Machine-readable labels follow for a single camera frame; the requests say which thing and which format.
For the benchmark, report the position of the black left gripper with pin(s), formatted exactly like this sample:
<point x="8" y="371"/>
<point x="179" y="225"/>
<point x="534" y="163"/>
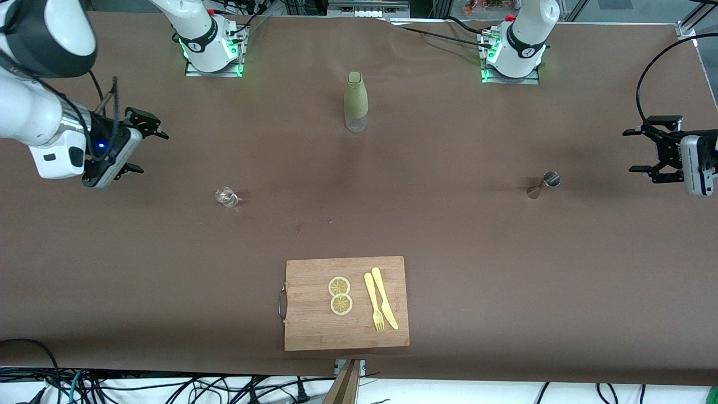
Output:
<point x="667" y="150"/>

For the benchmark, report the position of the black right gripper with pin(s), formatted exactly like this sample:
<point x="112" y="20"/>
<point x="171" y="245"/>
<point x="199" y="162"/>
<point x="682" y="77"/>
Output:
<point x="133" y="120"/>

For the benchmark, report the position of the clear glass beaker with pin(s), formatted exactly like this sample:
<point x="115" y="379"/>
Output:
<point x="226" y="196"/>

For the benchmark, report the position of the steel double jigger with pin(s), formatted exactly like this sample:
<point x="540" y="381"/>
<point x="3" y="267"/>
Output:
<point x="551" y="179"/>

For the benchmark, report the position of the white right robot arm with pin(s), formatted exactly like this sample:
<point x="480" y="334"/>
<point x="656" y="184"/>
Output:
<point x="33" y="112"/>

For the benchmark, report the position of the brown table cover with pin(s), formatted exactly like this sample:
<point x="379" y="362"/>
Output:
<point x="505" y="252"/>

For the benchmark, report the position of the green sleeved glass bottle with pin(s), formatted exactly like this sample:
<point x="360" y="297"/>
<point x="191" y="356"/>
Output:
<point x="355" y="101"/>

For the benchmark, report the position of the lemon slice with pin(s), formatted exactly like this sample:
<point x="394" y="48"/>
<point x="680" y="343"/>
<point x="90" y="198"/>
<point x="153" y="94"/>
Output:
<point x="341" y="304"/>
<point x="339" y="286"/>

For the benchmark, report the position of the wooden cutting board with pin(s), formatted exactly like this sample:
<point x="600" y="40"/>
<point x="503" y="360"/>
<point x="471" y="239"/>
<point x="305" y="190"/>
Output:
<point x="314" y="325"/>

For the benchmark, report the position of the yellow plastic fork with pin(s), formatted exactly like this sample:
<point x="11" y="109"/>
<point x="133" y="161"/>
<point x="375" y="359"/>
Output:
<point x="371" y="292"/>

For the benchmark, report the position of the yellow plastic knife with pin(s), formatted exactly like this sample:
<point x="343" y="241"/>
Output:
<point x="381" y="292"/>

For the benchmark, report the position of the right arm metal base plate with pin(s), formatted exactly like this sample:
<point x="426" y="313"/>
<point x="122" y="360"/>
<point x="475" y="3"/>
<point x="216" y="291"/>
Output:
<point x="238" y="67"/>

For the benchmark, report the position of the aluminium frame profile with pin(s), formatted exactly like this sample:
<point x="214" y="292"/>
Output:
<point x="693" y="25"/>

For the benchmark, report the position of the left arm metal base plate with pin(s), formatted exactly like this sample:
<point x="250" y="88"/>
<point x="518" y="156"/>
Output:
<point x="533" y="78"/>

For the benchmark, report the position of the wooden post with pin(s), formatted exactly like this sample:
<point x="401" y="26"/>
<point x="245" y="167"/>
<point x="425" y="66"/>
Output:
<point x="343" y="390"/>

